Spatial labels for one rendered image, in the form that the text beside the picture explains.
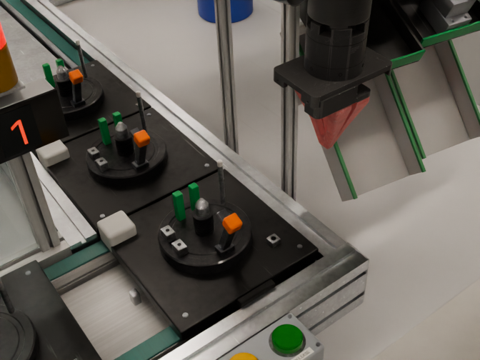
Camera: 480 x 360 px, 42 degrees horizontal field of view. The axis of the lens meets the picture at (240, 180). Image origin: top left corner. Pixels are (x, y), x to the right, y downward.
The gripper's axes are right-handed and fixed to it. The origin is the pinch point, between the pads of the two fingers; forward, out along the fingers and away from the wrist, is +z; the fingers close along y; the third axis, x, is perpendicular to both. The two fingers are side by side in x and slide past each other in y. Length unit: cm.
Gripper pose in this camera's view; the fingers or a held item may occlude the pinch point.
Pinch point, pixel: (326, 139)
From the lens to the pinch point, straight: 66.9
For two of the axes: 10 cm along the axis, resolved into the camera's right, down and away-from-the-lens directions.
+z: 0.2, 7.4, 6.7
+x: 5.8, 5.4, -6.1
